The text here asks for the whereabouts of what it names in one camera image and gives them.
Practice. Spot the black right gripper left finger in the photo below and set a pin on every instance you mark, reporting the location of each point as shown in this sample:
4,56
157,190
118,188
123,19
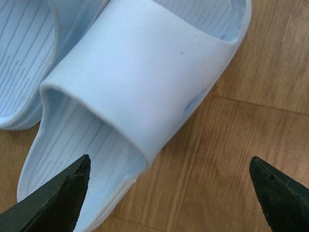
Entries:
55,206

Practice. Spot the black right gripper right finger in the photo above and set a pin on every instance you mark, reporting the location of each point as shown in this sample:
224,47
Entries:
284,201

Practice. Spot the light blue slide sandal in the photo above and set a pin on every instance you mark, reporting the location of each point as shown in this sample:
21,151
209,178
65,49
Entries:
126,88
35,35

